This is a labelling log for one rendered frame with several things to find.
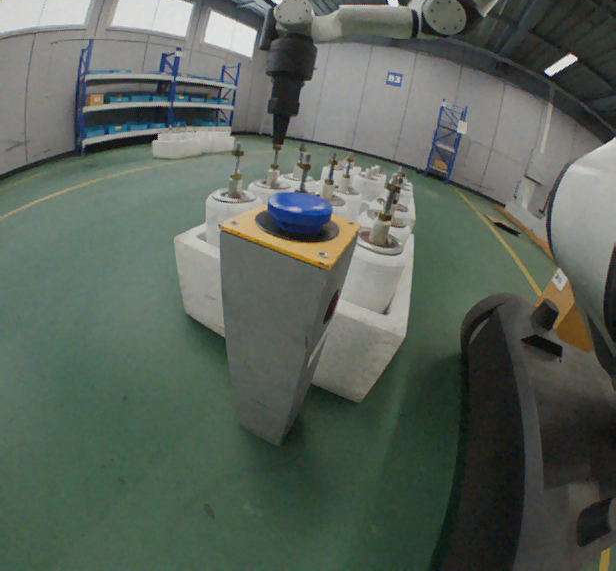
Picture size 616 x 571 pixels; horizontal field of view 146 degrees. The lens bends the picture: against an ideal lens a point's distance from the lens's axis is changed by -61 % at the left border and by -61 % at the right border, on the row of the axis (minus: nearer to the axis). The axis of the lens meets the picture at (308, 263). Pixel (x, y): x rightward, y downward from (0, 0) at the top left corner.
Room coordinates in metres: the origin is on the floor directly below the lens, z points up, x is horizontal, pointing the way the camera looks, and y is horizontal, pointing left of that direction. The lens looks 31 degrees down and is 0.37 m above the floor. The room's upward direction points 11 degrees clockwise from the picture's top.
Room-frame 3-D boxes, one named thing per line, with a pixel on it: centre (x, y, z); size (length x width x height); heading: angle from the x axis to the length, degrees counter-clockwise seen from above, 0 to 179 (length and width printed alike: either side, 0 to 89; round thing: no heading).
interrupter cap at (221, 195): (0.37, 0.14, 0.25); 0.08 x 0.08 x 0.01
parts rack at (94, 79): (4.27, 3.41, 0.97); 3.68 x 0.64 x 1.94; 159
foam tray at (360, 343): (0.44, -0.01, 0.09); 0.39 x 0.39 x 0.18; 72
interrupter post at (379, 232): (0.29, -0.08, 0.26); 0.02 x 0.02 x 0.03
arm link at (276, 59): (0.48, 0.10, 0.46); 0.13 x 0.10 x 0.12; 12
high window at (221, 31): (6.31, 3.10, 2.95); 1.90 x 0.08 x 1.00; 159
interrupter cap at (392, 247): (0.29, -0.08, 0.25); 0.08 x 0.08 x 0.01
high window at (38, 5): (1.82, 4.79, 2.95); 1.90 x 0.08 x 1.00; 159
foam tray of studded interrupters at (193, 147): (2.27, 1.59, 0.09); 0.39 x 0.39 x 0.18; 76
